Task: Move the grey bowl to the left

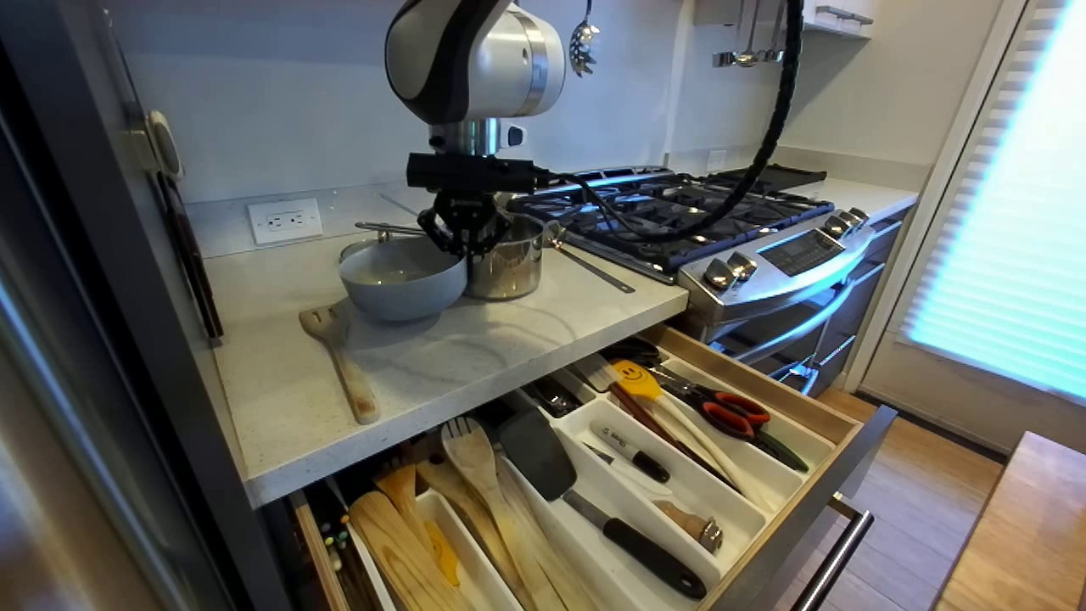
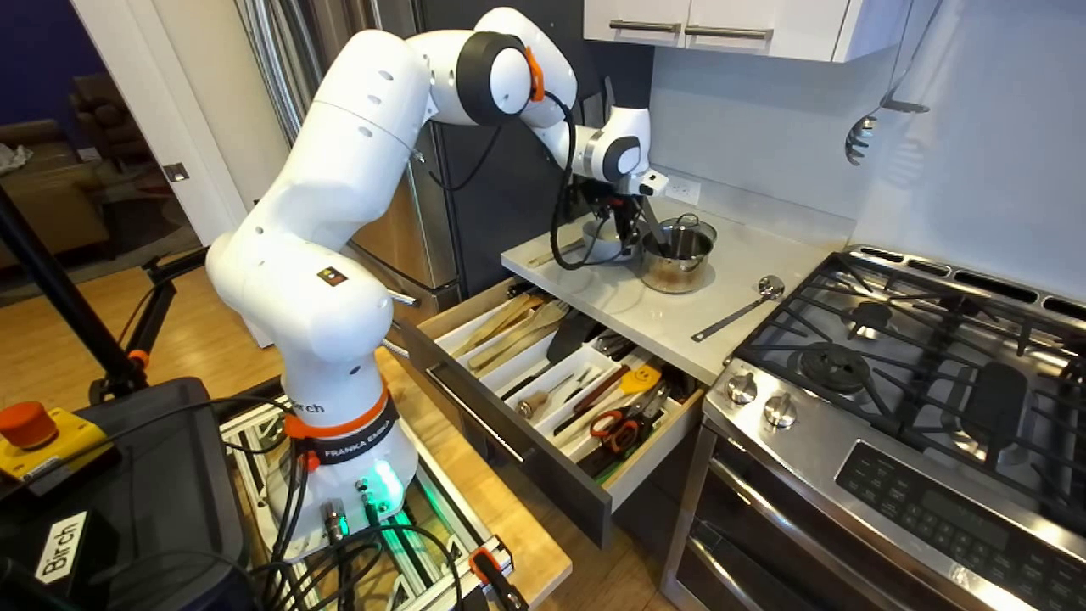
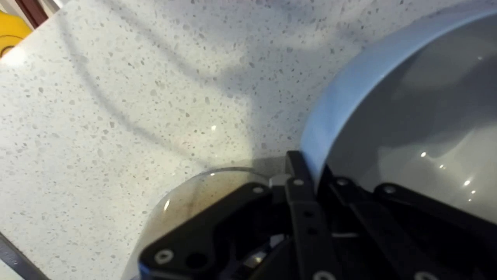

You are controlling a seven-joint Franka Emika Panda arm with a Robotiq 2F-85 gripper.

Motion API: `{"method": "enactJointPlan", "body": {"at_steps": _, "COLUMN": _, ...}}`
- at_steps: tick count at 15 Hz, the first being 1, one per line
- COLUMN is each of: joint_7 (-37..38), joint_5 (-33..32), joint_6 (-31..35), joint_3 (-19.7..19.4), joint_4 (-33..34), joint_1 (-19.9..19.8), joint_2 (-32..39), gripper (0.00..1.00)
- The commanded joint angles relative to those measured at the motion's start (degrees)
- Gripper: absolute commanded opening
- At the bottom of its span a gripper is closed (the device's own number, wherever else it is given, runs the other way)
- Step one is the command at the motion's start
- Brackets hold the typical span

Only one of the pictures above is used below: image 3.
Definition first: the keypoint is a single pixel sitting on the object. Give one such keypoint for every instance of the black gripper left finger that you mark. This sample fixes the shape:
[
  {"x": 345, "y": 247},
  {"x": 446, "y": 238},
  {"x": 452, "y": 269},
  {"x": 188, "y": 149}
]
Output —
[{"x": 304, "y": 222}]

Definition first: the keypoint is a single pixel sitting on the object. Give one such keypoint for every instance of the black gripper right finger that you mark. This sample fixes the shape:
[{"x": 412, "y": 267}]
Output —
[{"x": 413, "y": 233}]

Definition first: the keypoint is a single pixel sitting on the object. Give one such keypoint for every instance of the grey bowl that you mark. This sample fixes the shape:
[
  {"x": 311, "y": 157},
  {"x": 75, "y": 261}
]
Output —
[{"x": 413, "y": 113}]

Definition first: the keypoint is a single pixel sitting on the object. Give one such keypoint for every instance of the long metal spoon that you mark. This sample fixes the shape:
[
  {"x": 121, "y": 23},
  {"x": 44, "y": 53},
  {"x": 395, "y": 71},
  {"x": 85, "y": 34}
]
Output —
[{"x": 12, "y": 258}]

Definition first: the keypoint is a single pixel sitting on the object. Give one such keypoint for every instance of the open kitchen drawer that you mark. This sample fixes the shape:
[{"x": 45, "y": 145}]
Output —
[{"x": 36, "y": 9}]

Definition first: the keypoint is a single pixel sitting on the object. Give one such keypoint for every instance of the yellow smiley spatula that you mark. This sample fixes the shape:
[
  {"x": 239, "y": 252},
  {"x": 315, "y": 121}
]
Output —
[{"x": 9, "y": 31}]

